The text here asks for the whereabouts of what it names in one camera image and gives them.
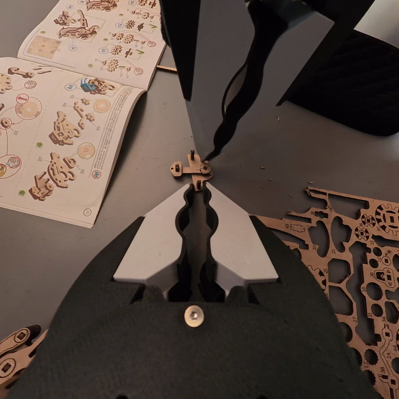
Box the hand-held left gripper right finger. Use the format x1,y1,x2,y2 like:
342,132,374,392
204,182,279,302

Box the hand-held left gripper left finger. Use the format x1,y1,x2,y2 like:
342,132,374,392
113,183,192,302

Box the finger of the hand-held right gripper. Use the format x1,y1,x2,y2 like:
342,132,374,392
209,0,336,161
186,0,255,160

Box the small wooden model assembly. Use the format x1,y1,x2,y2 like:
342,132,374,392
169,150,216,191

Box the wooden laser-cut parts sheet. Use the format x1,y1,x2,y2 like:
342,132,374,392
249,186,399,399

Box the large partly assembled wooden model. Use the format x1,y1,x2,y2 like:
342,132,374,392
0,325,49,390

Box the open instruction booklet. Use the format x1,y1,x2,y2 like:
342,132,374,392
0,0,167,229

